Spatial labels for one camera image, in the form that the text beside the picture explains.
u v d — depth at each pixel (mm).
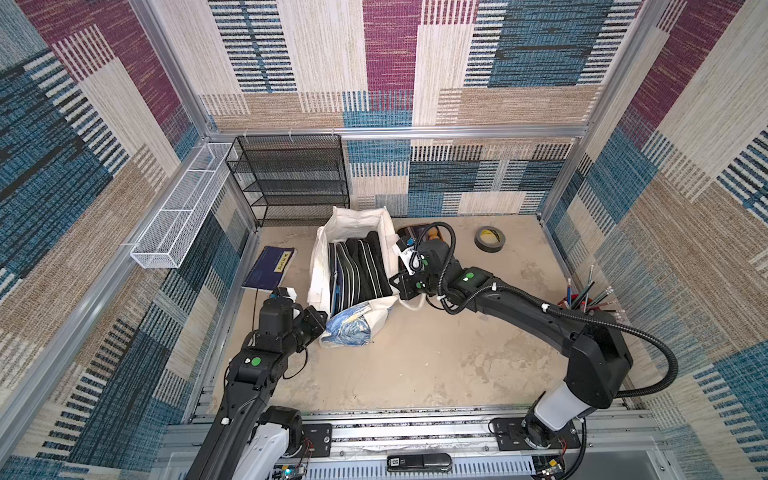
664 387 430
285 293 710
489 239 1143
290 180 1091
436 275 615
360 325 795
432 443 732
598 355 426
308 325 664
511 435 739
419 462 670
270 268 1053
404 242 721
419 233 1146
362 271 853
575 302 866
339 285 822
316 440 732
